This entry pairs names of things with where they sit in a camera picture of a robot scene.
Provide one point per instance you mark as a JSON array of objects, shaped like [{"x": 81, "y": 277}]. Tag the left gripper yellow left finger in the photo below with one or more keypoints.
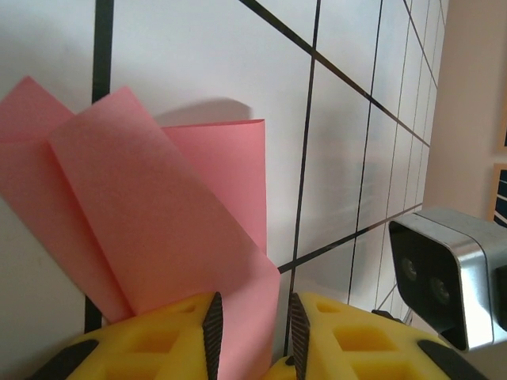
[{"x": 158, "y": 348}]

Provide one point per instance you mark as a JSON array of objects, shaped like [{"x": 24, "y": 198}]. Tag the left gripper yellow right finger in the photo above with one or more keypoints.
[{"x": 356, "y": 348}]

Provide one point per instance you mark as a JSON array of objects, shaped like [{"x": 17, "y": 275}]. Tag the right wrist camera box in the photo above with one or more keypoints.
[{"x": 435, "y": 277}]

